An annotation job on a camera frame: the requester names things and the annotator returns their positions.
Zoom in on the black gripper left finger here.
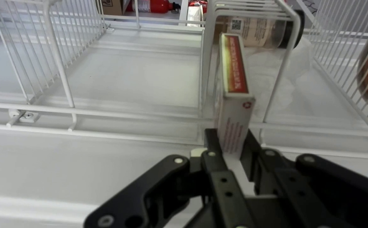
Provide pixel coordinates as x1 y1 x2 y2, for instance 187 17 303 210
83 129 253 228

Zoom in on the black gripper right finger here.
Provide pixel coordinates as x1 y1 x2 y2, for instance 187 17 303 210
241 132 368 228

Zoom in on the red white card box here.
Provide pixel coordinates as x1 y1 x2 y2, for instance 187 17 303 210
216 32 255 154

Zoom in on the white wire door rack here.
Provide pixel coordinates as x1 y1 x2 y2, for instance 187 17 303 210
0 0 368 156

